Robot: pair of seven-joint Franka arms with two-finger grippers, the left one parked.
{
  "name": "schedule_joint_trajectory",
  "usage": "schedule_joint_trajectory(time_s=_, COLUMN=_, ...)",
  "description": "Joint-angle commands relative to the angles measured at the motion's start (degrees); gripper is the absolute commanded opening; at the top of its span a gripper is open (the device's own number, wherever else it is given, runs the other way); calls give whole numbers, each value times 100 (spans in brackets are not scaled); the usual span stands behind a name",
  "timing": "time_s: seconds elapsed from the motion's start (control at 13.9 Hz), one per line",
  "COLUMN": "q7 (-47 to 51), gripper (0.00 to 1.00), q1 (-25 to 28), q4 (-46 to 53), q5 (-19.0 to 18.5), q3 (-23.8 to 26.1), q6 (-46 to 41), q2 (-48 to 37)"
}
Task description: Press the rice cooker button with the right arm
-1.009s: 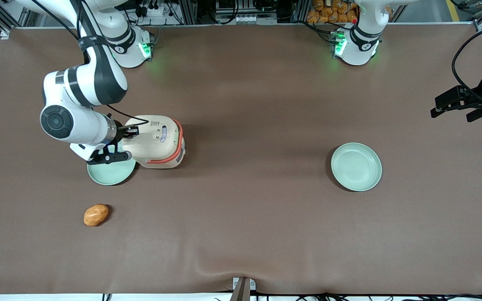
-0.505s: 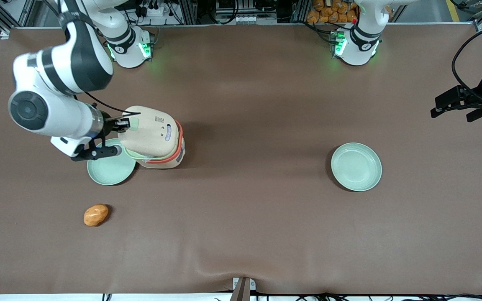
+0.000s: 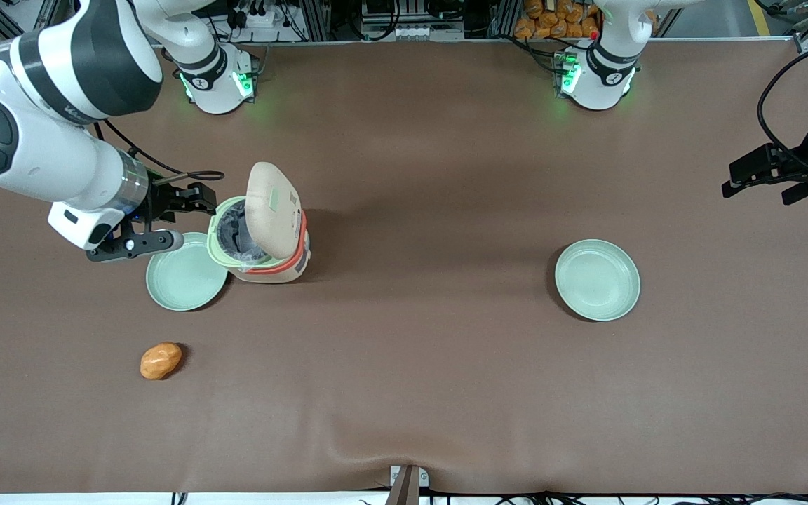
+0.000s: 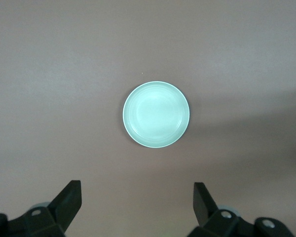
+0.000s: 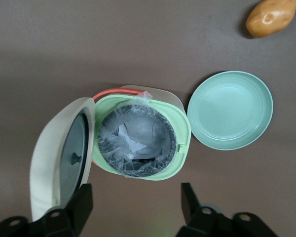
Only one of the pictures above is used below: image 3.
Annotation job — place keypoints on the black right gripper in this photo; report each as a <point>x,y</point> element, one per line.
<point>160,200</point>

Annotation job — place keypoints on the beige toy rice cooker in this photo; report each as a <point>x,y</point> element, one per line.
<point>271,210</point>

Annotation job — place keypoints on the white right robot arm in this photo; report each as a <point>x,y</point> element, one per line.
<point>32,154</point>

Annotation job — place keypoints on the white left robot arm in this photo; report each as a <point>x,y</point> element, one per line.
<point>604,77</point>

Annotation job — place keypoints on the light green plate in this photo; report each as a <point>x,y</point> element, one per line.
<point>179,280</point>
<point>597,280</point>

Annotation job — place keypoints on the orange bread roll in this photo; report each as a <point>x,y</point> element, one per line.
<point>160,361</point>

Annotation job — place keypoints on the white power strip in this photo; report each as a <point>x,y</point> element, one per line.
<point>257,17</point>

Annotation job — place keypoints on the pile of orange buns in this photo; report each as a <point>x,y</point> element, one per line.
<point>551,21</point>

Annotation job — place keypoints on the brown table cloth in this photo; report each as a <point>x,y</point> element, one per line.
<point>411,351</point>

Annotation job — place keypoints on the black electronics box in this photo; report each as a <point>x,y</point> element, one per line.
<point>411,17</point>

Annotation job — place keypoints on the aluminium frame post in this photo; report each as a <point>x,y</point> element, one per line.
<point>314,17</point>
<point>503,17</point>

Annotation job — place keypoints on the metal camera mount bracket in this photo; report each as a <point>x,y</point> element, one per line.
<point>407,484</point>

